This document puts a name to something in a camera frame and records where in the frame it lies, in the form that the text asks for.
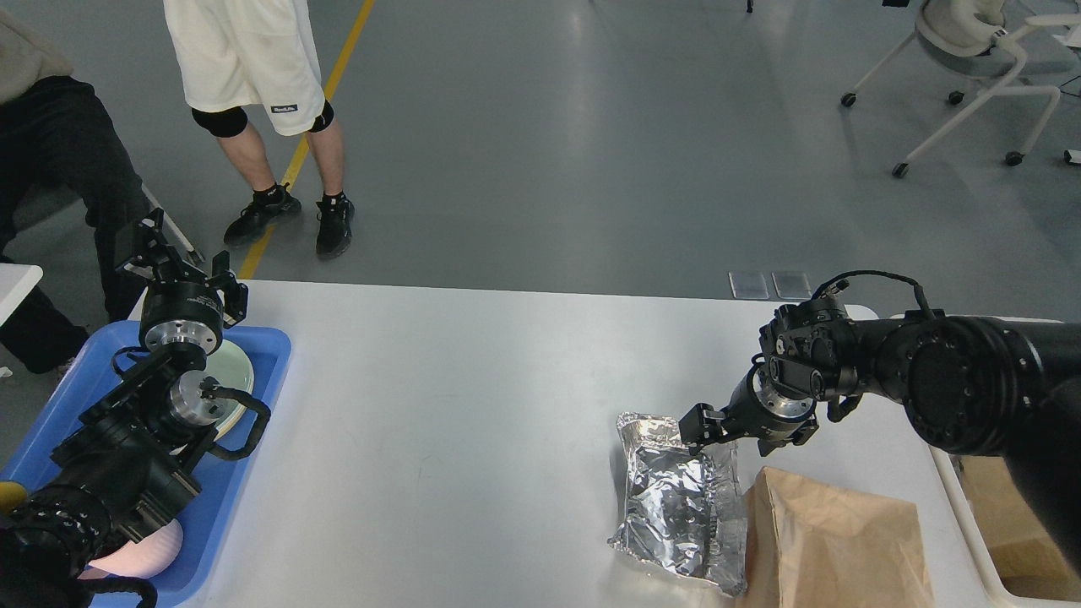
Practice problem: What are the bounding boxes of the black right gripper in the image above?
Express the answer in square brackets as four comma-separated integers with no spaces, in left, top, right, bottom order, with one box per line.
[678,365,819,458]

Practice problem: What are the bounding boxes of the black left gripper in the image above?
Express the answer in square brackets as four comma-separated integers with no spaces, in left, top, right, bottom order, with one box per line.
[117,210,248,355]

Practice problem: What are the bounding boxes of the silver foil bag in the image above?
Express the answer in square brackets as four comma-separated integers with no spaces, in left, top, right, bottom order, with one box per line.
[608,412,748,597]

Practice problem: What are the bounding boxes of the green ceramic plate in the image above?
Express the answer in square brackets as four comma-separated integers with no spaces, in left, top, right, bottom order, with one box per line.
[204,341,254,393]

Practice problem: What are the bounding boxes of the brown paper bag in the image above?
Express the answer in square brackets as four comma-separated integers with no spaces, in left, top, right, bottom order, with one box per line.
[735,467,935,607]
[957,455,1078,598]

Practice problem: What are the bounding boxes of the pink ceramic mug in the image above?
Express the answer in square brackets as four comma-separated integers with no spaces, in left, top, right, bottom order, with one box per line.
[79,519,184,580]

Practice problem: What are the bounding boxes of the dark green ceramic mug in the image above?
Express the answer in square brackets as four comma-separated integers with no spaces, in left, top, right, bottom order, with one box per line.
[0,480,30,514]

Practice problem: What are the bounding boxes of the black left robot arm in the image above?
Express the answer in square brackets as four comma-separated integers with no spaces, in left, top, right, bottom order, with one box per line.
[3,209,271,607]

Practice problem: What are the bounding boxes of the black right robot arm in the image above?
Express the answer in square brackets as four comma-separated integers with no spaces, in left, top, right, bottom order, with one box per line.
[679,272,1080,570]

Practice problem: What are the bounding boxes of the white chair near person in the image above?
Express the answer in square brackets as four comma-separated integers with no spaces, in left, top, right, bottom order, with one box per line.
[141,183,204,267]

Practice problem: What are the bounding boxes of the left floor socket plate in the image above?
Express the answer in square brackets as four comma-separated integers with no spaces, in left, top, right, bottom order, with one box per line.
[728,272,771,301]

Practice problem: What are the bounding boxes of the floor socket plate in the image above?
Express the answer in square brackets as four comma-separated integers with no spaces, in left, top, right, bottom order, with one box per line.
[771,272,813,301]
[728,272,771,301]

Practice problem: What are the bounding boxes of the right floor socket plate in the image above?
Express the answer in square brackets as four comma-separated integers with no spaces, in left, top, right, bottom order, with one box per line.
[771,272,813,301]

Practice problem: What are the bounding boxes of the person in cream sweater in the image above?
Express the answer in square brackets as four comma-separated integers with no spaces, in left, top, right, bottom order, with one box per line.
[1,13,150,322]

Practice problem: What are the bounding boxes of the blue plastic tray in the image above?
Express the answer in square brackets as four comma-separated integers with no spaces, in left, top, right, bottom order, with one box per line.
[3,322,292,607]

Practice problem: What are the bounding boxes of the person in white shorts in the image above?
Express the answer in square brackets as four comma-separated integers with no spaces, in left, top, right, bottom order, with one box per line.
[163,1,355,259]

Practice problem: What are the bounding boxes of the white plastic bin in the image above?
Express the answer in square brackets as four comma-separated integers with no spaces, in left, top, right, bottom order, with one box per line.
[872,316,1078,607]

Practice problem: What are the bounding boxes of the brown paper bag in bin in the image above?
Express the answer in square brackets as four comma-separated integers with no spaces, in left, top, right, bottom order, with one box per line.
[957,455,1078,598]

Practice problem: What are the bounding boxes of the white office chair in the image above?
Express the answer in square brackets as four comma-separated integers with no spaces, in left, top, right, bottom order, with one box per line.
[840,1,1080,179]

